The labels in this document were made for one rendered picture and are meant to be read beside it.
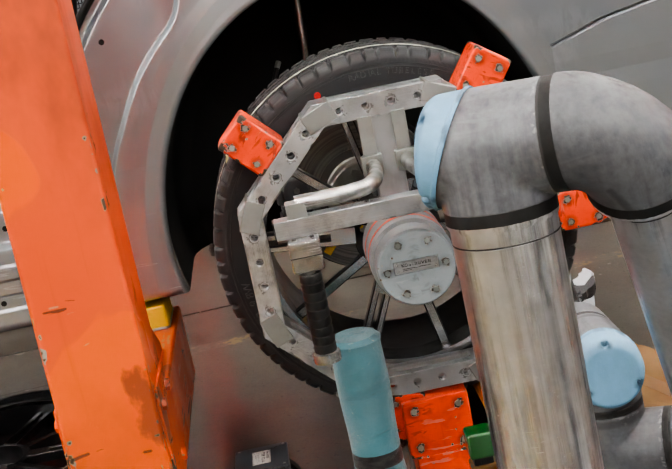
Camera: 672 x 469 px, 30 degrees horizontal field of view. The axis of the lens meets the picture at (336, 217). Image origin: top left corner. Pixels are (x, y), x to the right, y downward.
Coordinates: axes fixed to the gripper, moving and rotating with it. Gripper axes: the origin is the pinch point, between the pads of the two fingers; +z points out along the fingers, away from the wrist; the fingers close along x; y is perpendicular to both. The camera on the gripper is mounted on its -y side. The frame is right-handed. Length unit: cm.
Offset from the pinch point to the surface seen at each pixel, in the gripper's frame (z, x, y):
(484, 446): -13.3, -14.8, 18.6
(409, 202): 7.5, -16.3, -14.4
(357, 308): 260, -21, 81
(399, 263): 12.0, -19.5, -3.8
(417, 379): 30.8, -19.5, 23.6
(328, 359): 3.8, -34.1, 6.3
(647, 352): 160, 56, 83
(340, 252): 73, -27, 9
